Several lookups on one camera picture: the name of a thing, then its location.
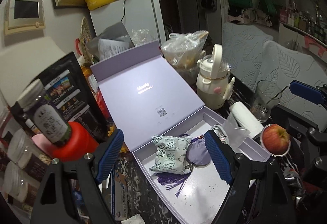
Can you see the red canister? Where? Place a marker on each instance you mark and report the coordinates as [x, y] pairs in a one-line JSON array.
[[80, 143]]

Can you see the silver foil bag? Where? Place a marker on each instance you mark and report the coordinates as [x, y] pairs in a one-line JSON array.
[[298, 187]]

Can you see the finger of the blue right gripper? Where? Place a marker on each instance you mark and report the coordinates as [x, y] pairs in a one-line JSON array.
[[306, 92]]

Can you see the blue white medicine box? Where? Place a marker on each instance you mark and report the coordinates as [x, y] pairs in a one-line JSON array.
[[119, 195]]

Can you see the plastic bag with food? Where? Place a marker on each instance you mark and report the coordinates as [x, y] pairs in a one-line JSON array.
[[182, 52]]

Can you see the crumpled white tissue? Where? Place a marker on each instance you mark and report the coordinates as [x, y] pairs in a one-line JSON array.
[[136, 219]]

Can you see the metal bowl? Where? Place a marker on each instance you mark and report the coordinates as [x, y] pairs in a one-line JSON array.
[[277, 148]]

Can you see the white cartoon water bottle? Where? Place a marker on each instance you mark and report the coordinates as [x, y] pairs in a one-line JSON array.
[[213, 83]]

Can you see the wall intercom panel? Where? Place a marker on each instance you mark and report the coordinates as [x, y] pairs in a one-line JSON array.
[[23, 15]]

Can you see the white mini fridge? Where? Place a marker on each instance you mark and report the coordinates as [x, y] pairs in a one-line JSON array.
[[141, 18]]

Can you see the glass cup with straw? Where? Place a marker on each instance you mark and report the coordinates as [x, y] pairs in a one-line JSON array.
[[267, 95]]

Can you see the clear zip bag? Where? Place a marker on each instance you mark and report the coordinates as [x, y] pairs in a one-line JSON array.
[[235, 133]]

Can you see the purple silk drawstring pouch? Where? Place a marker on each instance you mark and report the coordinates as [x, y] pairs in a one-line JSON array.
[[196, 156]]

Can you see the red apple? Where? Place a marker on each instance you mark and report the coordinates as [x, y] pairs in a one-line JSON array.
[[276, 139]]

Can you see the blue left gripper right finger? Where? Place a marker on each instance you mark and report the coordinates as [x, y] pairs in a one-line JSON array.
[[221, 155]]

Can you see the white leaf print pouch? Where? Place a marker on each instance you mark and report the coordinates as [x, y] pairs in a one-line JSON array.
[[171, 154]]

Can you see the lavender gift box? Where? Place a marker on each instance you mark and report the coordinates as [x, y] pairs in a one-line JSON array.
[[147, 97]]

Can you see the light blue leaf cushion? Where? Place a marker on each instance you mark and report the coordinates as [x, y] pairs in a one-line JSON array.
[[281, 66]]

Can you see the dark lidded jar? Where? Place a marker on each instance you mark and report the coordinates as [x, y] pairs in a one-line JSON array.
[[39, 107]]

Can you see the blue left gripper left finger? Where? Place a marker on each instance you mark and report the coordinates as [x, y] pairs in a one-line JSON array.
[[107, 154]]

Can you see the black printed pouch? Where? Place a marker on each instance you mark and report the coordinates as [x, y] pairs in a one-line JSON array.
[[67, 88]]

